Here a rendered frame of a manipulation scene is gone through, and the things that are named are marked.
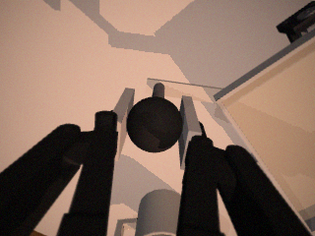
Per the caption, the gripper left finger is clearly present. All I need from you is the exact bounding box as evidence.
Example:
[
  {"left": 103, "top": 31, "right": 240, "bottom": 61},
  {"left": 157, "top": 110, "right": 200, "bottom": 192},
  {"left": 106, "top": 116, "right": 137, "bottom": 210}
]
[{"left": 0, "top": 88, "right": 135, "bottom": 236}]

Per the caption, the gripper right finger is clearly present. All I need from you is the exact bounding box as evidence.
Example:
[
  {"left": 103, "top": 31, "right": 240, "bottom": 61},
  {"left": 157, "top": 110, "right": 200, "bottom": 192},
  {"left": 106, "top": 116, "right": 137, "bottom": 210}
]
[{"left": 176, "top": 95, "right": 312, "bottom": 236}]

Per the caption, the grey mug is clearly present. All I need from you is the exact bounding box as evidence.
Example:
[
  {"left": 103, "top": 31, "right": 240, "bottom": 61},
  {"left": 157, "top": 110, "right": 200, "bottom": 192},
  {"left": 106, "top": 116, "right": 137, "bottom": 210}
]
[{"left": 114, "top": 189, "right": 181, "bottom": 236}]

